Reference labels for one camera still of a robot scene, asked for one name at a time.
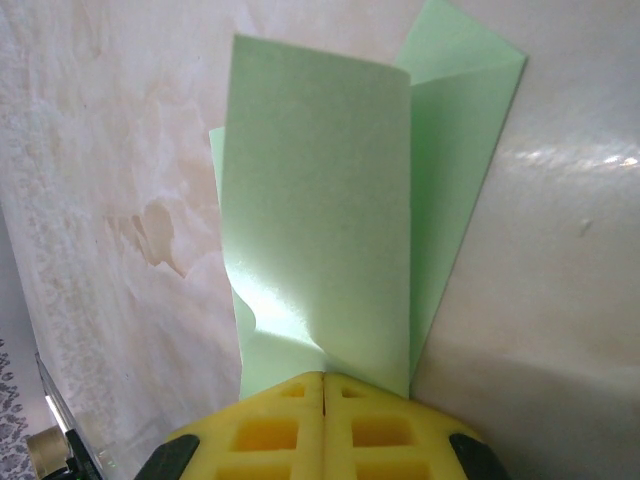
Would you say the green cloth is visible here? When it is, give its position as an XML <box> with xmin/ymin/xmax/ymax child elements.
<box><xmin>207</xmin><ymin>0</ymin><xmax>530</xmax><ymax>401</ymax></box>

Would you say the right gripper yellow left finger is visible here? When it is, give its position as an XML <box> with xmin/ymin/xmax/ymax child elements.
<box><xmin>144</xmin><ymin>372</ymin><xmax>325</xmax><ymax>480</ymax></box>

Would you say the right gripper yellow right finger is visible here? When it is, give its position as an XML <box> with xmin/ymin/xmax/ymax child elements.
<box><xmin>325</xmin><ymin>374</ymin><xmax>511</xmax><ymax>480</ymax></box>

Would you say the aluminium side rail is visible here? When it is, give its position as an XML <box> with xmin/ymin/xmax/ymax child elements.
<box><xmin>27</xmin><ymin>352</ymin><xmax>104</xmax><ymax>480</ymax></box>

